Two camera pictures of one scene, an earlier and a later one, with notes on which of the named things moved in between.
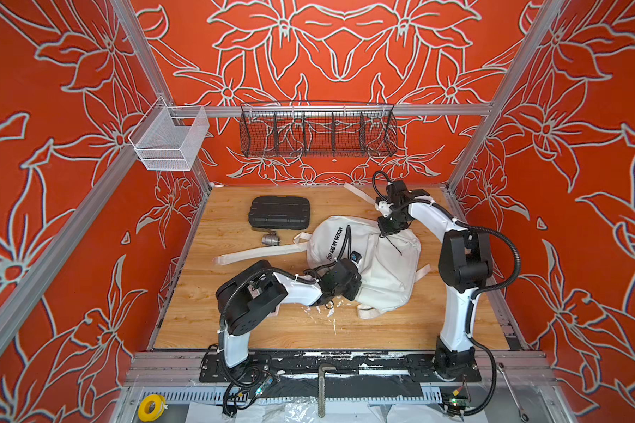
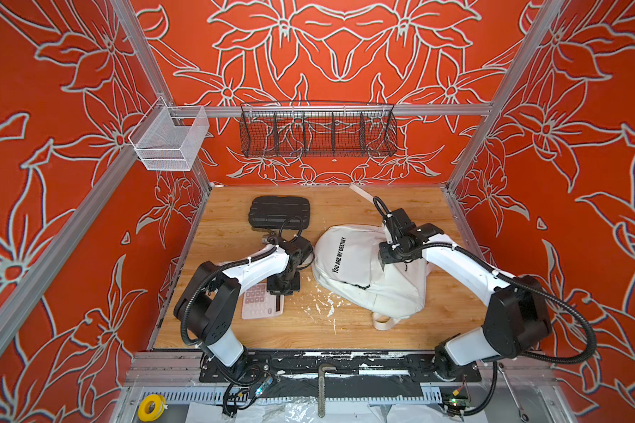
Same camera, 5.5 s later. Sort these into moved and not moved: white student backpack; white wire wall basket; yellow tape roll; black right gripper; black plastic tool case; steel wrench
Moved: black right gripper; white student backpack
Not moved: white wire wall basket; yellow tape roll; steel wrench; black plastic tool case
